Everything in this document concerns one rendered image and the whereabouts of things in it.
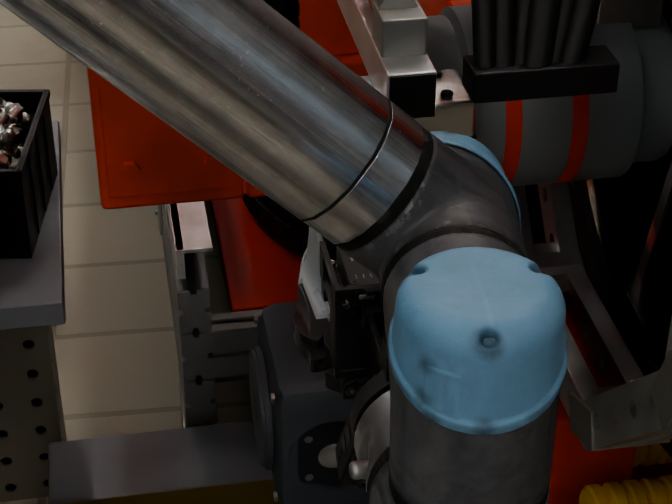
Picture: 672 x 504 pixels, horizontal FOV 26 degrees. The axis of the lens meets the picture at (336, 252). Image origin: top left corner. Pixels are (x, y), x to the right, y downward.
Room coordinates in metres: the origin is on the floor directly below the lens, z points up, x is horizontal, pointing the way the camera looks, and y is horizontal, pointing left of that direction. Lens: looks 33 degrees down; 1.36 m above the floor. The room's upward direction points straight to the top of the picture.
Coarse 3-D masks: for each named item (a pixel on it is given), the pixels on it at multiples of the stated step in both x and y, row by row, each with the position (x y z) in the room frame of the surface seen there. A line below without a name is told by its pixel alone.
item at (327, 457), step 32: (256, 320) 1.34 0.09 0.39; (288, 320) 1.32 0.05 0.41; (256, 352) 1.29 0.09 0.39; (288, 352) 1.26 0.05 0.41; (256, 384) 1.26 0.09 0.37; (288, 384) 1.21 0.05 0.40; (320, 384) 1.21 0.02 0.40; (256, 416) 1.27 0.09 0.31; (288, 416) 1.19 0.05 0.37; (320, 416) 1.20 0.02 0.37; (288, 448) 1.19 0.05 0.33; (320, 448) 1.20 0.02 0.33; (288, 480) 1.19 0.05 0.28; (320, 480) 1.20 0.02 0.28
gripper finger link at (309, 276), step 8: (312, 232) 0.76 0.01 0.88; (312, 240) 0.76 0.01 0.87; (320, 240) 0.75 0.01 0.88; (312, 248) 0.76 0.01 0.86; (304, 256) 0.79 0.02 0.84; (312, 256) 0.76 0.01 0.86; (304, 264) 0.78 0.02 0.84; (312, 264) 0.76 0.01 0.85; (304, 272) 0.77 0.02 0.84; (312, 272) 0.76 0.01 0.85; (304, 280) 0.76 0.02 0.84; (312, 280) 0.76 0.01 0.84; (320, 280) 0.74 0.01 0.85; (304, 288) 0.75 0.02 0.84; (312, 288) 0.75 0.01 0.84; (320, 288) 0.74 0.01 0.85; (312, 296) 0.74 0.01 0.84; (320, 296) 0.74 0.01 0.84; (312, 304) 0.74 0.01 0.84; (320, 304) 0.73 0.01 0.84; (328, 304) 0.73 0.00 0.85; (320, 312) 0.73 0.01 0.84; (328, 312) 0.72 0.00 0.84
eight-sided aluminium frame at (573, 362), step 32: (544, 192) 1.18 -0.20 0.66; (544, 224) 1.17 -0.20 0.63; (544, 256) 1.11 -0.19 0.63; (576, 256) 1.12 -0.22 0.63; (576, 288) 1.07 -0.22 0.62; (576, 320) 1.06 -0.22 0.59; (608, 320) 1.02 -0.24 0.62; (576, 352) 0.98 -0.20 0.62; (608, 352) 0.98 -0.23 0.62; (576, 384) 0.94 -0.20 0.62; (608, 384) 0.97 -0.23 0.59; (640, 384) 0.81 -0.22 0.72; (576, 416) 0.92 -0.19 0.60; (608, 416) 0.86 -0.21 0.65; (640, 416) 0.81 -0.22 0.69; (608, 448) 0.88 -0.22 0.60
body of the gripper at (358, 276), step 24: (336, 264) 0.71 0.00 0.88; (360, 264) 0.69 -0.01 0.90; (336, 288) 0.66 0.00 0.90; (360, 288) 0.66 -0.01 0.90; (336, 312) 0.66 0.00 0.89; (360, 312) 0.68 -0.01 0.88; (336, 336) 0.66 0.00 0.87; (360, 336) 0.66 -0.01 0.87; (384, 336) 0.62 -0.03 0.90; (336, 360) 0.66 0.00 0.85; (360, 360) 0.66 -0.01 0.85; (384, 360) 0.61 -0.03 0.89; (336, 384) 0.67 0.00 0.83; (360, 384) 0.66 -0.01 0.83; (384, 384) 0.60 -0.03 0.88; (360, 408) 0.60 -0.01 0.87
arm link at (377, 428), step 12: (384, 396) 0.59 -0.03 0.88; (372, 408) 0.59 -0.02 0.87; (384, 408) 0.59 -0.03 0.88; (360, 420) 0.59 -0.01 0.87; (372, 420) 0.58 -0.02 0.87; (384, 420) 0.58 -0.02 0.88; (360, 432) 0.59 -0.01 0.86; (372, 432) 0.58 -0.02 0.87; (384, 432) 0.57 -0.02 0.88; (360, 444) 0.58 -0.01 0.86; (372, 444) 0.57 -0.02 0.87; (384, 444) 0.56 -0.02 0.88; (360, 456) 0.58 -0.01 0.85; (372, 456) 0.56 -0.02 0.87; (360, 468) 0.57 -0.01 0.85
